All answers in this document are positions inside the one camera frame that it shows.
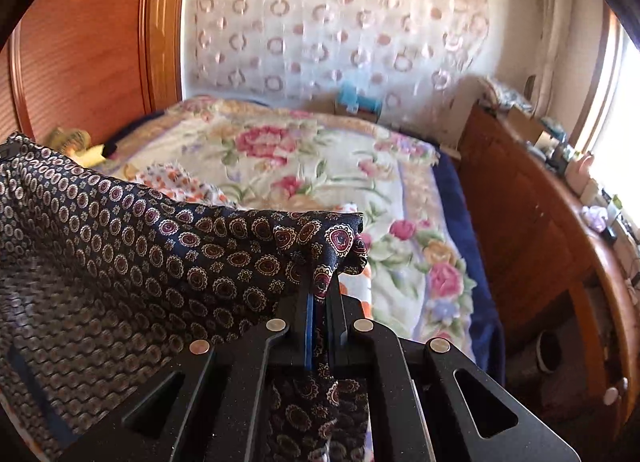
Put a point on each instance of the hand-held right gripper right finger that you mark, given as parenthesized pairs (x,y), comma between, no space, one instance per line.
(337,337)

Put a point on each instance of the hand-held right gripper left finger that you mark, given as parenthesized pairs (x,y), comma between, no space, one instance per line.
(309,342)

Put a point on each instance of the navy circle-patterned shirt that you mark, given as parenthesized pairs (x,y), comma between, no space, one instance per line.
(125,242)

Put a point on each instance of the navy bed sheet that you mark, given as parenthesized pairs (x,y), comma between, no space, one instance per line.
(475,282)

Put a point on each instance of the floral blanket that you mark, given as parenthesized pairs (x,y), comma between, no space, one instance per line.
(300,166)

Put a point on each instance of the long wooden cabinet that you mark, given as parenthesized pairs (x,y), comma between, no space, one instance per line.
(515,222)

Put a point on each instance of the white orange-fruit print cloth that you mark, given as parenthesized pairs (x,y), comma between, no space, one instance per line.
(170,181)

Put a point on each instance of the dark round bin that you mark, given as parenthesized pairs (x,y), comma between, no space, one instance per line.
(550,352)

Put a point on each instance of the blue box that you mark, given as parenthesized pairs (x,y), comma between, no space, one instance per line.
(355,99)

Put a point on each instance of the cardboard box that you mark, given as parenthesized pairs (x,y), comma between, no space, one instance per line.
(522,124)

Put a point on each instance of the white crumpled plastic bag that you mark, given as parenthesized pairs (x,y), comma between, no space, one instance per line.
(595,218)

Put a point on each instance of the pale pink bottle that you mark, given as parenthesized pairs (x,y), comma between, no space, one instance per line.
(580,174)

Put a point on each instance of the stack of folded cloths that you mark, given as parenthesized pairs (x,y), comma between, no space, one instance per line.
(505,91)

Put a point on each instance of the teal cloth bundle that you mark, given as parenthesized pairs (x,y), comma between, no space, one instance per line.
(552,125)

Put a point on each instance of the small green-capped bottle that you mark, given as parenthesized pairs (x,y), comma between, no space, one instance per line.
(616,207)

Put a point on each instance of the yellow patterned folded cloth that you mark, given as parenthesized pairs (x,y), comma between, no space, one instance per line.
(67,139)

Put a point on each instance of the sheer circle-patterned curtain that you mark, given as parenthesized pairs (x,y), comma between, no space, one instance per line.
(325,16)

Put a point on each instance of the wood-framed window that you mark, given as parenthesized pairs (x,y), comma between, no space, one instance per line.
(625,141)

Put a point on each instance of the brown wooden slatted wardrobe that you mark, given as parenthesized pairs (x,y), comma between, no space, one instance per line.
(90,41)

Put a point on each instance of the white window curtain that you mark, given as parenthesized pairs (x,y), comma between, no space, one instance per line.
(557,31)

